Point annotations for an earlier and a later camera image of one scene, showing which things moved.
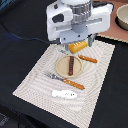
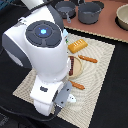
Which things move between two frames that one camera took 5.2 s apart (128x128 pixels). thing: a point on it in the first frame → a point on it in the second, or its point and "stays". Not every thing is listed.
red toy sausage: (71, 65) stays
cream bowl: (121, 18) stays
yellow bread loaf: (77, 46) stays
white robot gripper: (71, 21) → (47, 95)
